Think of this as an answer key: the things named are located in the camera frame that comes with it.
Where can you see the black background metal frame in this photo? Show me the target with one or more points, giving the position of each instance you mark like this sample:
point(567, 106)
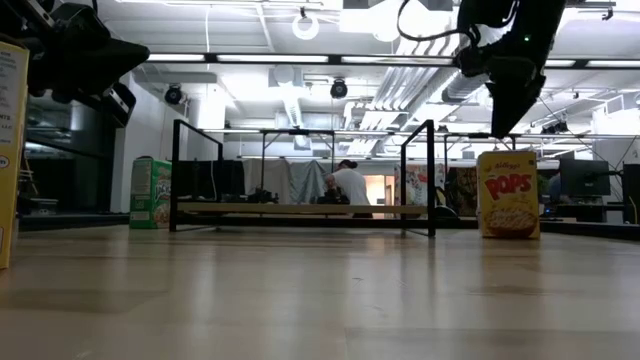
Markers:
point(263, 160)

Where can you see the black computer monitor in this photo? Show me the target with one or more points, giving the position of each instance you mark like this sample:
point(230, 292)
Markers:
point(632, 192)
point(585, 177)

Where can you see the colourful poster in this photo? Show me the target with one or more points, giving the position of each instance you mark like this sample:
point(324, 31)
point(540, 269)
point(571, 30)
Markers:
point(417, 185)

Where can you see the white round ceiling lamp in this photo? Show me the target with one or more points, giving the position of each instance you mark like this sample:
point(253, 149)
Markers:
point(305, 38)

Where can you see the green Apple Jacks cereal box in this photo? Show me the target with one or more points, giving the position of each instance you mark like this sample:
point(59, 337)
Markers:
point(150, 195)

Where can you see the black metal wood shelf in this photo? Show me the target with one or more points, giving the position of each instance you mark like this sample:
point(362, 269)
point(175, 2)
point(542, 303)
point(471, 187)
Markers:
point(300, 208)

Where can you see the yellow Corn Pops cereal box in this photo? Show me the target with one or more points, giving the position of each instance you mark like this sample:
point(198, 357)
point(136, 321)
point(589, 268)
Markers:
point(507, 200)
point(12, 150)

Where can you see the black overhead light bar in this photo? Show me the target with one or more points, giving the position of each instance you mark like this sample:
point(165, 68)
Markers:
point(335, 59)

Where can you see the dark monitor row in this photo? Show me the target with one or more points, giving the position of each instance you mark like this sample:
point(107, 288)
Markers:
point(200, 180)

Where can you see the black metal table frame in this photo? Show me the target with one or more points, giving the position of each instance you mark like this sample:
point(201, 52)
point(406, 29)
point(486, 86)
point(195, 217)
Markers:
point(75, 221)

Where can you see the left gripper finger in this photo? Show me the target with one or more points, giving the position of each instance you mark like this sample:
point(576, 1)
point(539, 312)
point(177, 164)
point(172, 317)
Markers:
point(110, 75)
point(110, 52)

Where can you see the silver air duct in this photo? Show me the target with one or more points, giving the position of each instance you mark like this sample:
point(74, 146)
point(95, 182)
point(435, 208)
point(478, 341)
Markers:
point(462, 90)

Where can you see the person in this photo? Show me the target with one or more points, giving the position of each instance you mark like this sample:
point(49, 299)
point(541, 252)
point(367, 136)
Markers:
point(352, 187)

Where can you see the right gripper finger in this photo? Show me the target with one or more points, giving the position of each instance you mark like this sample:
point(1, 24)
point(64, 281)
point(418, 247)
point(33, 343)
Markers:
point(505, 105)
point(530, 102)

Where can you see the round black ceiling speaker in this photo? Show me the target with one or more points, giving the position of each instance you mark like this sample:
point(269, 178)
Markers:
point(338, 88)
point(173, 94)

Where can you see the grey cloth cover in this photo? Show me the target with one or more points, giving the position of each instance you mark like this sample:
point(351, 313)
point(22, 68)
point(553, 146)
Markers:
point(280, 180)

